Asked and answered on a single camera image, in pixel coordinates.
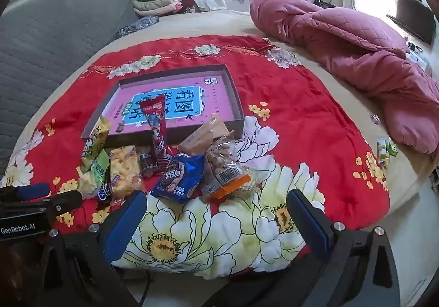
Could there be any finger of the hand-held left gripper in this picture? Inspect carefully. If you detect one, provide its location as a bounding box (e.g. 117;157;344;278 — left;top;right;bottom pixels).
0;183;51;203
37;190;83;218

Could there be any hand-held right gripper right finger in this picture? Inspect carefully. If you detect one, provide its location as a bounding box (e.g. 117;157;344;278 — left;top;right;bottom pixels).
286;188;401;307

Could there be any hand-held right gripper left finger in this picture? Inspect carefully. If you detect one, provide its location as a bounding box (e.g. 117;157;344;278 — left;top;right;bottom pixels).
41;190;151;307

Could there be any green snack packet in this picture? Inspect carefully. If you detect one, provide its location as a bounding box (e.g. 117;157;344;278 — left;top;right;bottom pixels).
76;149;111;199

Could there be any clear puffed corn snack packet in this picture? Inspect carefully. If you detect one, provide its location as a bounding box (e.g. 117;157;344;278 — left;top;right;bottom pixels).
108;145;145;198

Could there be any blue cookie packet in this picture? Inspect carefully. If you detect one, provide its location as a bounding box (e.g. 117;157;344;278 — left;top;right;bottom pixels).
149;153;206;205

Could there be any yellow cartoon snack packet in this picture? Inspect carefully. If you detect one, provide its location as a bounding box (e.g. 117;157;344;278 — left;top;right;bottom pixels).
81;116;112;170

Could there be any red stick snack packet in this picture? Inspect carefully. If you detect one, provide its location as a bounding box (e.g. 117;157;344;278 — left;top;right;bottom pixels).
139;101;172;174

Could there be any clear nut packet orange label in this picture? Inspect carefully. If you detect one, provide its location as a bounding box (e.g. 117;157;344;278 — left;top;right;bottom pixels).
201;137;251;199

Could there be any tan snack packet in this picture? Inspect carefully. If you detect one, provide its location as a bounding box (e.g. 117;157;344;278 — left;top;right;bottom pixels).
178;114;230;157

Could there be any grey cardboard box pink inside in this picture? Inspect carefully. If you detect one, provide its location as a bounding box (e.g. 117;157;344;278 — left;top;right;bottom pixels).
80;64;245;150

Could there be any dark blue candy bar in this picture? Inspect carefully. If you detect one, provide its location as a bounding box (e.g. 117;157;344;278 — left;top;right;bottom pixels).
96;166;120;206

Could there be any small dark chocolate packet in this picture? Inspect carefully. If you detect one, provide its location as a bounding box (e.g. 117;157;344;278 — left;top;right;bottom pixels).
138;152;159;178

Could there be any red floral blanket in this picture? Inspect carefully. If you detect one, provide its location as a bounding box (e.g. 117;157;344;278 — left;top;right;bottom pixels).
0;34;392;280

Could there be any grey quilted pad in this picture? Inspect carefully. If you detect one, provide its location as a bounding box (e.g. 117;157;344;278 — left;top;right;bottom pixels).
0;0;138;170

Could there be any pink quilted duvet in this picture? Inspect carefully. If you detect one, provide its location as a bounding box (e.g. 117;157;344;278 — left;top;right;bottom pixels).
250;0;439;155

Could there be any blue patterned cloth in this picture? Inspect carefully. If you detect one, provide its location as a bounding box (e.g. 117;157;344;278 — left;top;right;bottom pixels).
117;15;160;39

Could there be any bed with beige sheet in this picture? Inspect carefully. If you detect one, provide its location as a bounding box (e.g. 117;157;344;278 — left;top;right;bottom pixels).
14;10;439;294

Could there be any black flat television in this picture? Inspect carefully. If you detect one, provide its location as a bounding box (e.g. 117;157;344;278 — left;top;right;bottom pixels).
387;0;437;46

